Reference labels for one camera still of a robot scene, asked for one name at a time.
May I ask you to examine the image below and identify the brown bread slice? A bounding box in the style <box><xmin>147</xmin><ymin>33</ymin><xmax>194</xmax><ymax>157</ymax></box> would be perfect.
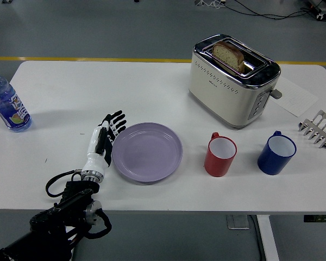
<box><xmin>212</xmin><ymin>40</ymin><xmax>245</xmax><ymax>72</ymax></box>

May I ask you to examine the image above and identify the blue mug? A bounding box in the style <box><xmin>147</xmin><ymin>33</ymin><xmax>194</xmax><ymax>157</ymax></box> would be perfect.
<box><xmin>257</xmin><ymin>130</ymin><xmax>297</xmax><ymax>176</ymax></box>

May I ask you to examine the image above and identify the purple plate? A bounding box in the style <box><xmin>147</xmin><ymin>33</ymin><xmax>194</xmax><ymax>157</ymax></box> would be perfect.
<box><xmin>111</xmin><ymin>122</ymin><xmax>184</xmax><ymax>183</ymax></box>

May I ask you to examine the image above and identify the black floor cable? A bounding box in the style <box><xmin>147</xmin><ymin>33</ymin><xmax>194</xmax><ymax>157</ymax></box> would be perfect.
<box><xmin>225</xmin><ymin>0</ymin><xmax>316</xmax><ymax>20</ymax></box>

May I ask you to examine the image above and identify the metal equipment frame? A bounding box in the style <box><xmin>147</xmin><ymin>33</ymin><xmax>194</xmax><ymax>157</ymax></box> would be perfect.
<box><xmin>306</xmin><ymin>0</ymin><xmax>326</xmax><ymax>21</ymax></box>

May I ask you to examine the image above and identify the blue-label water bottle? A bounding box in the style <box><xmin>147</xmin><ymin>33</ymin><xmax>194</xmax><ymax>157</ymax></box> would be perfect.
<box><xmin>0</xmin><ymin>66</ymin><xmax>33</xmax><ymax>133</ymax></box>

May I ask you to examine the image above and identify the cream chrome toaster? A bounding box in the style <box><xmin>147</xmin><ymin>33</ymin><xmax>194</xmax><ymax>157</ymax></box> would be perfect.
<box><xmin>187</xmin><ymin>34</ymin><xmax>283</xmax><ymax>130</ymax></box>

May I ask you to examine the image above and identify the metal toast rack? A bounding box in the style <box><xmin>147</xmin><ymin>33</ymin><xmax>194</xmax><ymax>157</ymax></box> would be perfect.
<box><xmin>298</xmin><ymin>110</ymin><xmax>326</xmax><ymax>150</ymax></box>

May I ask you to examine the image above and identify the grey under-table cable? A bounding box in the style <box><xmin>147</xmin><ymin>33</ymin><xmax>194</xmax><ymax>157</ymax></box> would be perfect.
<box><xmin>248</xmin><ymin>214</ymin><xmax>265</xmax><ymax>261</ymax></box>

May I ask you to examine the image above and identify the white cable bundle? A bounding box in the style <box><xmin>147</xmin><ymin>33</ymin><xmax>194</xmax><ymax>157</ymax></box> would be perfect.
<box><xmin>195</xmin><ymin>0</ymin><xmax>227</xmax><ymax>8</ymax></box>

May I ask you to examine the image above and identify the black table control panel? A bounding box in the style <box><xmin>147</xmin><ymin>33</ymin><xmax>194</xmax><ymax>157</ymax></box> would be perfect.
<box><xmin>303</xmin><ymin>214</ymin><xmax>326</xmax><ymax>223</ymax></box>

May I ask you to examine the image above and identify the grey under-table box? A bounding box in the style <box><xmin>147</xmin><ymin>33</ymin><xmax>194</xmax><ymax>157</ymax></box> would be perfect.
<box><xmin>226</xmin><ymin>214</ymin><xmax>251</xmax><ymax>231</ymax></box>

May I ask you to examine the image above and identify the white paper card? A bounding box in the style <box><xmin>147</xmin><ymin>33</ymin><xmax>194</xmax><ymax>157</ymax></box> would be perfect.
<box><xmin>269</xmin><ymin>77</ymin><xmax>320</xmax><ymax>118</ymax></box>

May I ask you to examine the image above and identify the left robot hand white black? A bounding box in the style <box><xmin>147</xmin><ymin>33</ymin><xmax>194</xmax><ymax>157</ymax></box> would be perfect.
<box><xmin>81</xmin><ymin>110</ymin><xmax>127</xmax><ymax>176</ymax></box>

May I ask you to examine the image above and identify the red mug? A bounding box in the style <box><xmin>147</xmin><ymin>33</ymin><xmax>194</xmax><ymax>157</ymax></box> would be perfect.
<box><xmin>204</xmin><ymin>132</ymin><xmax>237</xmax><ymax>178</ymax></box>

